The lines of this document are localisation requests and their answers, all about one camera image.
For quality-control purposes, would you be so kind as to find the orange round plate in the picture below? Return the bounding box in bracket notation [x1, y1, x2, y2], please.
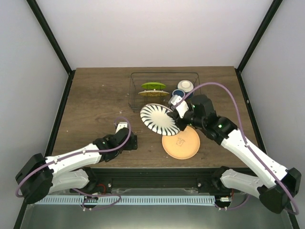
[162, 126, 201, 160]

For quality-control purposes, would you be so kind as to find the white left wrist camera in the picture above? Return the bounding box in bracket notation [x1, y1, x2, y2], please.
[115, 122, 128, 133]

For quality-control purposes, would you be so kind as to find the light blue slotted cable duct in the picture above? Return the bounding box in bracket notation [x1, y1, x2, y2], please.
[36, 195, 215, 206]

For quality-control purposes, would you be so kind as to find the dark blue mug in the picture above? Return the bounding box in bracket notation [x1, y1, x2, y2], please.
[172, 89, 185, 98]

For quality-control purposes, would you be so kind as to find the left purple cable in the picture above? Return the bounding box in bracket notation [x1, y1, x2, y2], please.
[15, 116, 132, 212]

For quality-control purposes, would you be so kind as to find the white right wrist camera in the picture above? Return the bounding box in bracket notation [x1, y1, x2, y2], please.
[169, 95, 189, 118]

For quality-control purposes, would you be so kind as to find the purple cable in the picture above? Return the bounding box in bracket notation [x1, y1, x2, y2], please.
[171, 82, 299, 215]
[15, 116, 132, 212]

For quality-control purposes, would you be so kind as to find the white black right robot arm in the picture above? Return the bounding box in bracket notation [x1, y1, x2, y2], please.
[169, 95, 302, 214]

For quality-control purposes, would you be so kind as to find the white blue striped plate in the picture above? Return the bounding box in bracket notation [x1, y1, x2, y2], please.
[140, 104, 180, 136]

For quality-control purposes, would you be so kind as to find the white and teal bowl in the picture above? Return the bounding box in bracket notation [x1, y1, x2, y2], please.
[177, 80, 194, 93]

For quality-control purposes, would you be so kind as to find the grey wire dish rack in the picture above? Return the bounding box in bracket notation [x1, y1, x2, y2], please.
[128, 71, 200, 111]

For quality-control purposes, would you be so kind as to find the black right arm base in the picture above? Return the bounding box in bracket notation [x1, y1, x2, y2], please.
[196, 166, 234, 195]

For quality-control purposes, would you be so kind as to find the woven yellow round placemat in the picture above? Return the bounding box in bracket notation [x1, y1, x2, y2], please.
[138, 89, 169, 97]

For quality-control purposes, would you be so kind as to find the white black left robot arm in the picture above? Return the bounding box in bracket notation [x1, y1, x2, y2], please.
[15, 127, 138, 204]

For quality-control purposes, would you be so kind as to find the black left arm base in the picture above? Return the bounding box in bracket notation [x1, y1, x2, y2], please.
[70, 181, 112, 194]

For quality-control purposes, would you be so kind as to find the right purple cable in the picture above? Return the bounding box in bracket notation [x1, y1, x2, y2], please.
[171, 82, 299, 215]

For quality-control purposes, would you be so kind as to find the lime green plate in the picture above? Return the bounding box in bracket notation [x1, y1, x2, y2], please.
[141, 82, 166, 90]

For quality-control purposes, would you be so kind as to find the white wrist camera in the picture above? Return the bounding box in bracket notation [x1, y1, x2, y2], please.
[115, 122, 128, 133]
[169, 95, 189, 118]

